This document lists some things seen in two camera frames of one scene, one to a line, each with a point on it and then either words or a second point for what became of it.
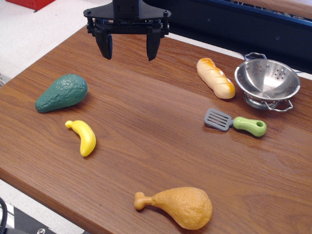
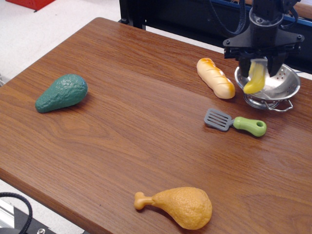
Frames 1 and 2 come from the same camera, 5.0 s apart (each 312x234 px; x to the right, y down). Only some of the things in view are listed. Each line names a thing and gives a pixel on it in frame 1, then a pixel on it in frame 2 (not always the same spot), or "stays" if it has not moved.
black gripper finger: (153, 42) -> (274, 64)
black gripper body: (127, 16) -> (264, 37)
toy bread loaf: (223, 87) stays
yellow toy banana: (87, 136) -> (256, 81)
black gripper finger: (104, 41) -> (244, 63)
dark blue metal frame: (282, 29) stays
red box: (35, 5) stays
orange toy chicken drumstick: (191, 208) stays
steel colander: (266, 84) stays
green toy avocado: (66, 90) stays
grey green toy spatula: (223, 121) stays
